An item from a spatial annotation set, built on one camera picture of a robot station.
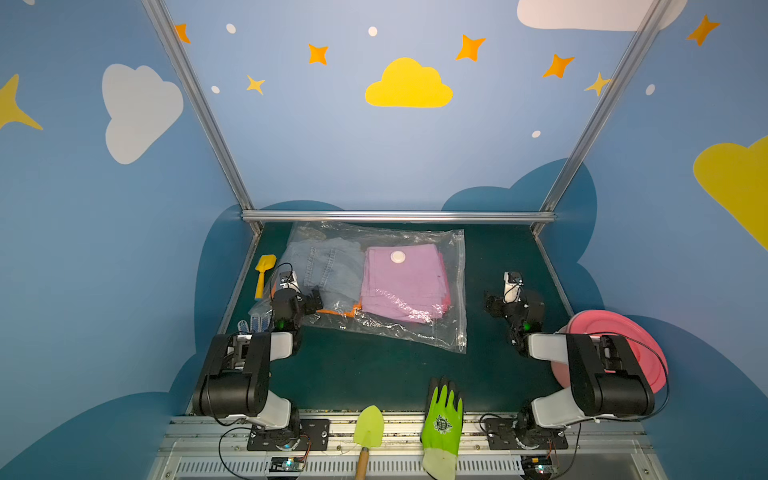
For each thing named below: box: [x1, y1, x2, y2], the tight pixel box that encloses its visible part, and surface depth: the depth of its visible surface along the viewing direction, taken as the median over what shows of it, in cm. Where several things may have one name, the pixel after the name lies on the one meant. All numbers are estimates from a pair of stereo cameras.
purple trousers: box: [360, 244, 451, 324], surface depth 103 cm
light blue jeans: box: [279, 237, 365, 311], surface depth 102 cm
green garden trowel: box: [354, 405, 385, 480], surface depth 78 cm
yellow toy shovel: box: [255, 254, 277, 299], surface depth 107 cm
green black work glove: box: [420, 376, 464, 479], surface depth 76 cm
